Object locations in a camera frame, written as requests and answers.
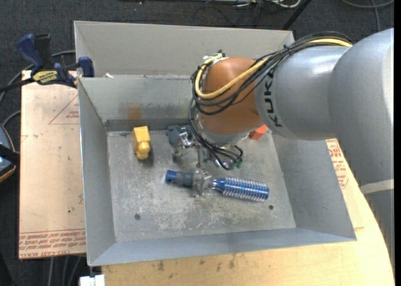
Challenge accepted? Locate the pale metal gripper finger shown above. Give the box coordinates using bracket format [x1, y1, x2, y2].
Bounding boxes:
[191, 168, 212, 198]
[171, 131, 193, 162]

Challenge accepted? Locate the grey-blue small toy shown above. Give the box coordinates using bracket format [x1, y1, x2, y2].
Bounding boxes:
[167, 124, 184, 145]

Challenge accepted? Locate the grey metal bin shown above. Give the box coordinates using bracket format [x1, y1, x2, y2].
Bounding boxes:
[73, 20, 357, 267]

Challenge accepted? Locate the orange-red block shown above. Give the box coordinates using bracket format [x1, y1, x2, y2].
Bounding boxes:
[248, 124, 269, 140]

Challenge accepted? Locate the yellow toy block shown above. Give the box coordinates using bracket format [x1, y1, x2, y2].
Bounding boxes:
[131, 125, 152, 161]

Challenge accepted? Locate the blue ribbed brush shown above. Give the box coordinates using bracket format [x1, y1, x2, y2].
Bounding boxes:
[165, 169, 271, 203]

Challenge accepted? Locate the brown cardboard board, red print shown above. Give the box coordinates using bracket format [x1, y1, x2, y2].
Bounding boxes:
[18, 70, 366, 260]

